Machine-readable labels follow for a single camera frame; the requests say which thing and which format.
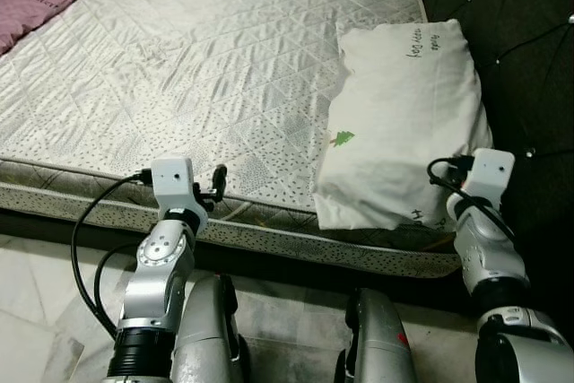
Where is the dark bed base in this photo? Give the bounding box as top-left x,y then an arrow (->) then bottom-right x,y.
0,211 -> 467,305

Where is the grey quilted mattress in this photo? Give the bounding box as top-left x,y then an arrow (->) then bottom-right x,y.
0,0 -> 467,278

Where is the silver left robot leg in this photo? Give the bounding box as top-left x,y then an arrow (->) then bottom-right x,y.
170,274 -> 252,383

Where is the black tufted headboard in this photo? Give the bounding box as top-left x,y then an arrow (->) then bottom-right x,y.
413,0 -> 574,312

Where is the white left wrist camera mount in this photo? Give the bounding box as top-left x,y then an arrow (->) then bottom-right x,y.
150,157 -> 209,218

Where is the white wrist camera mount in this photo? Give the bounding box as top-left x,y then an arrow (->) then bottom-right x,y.
150,157 -> 209,218
459,148 -> 517,213

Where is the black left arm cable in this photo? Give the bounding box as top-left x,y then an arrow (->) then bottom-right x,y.
70,170 -> 153,339

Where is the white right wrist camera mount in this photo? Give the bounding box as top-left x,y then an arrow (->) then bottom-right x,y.
459,148 -> 517,213

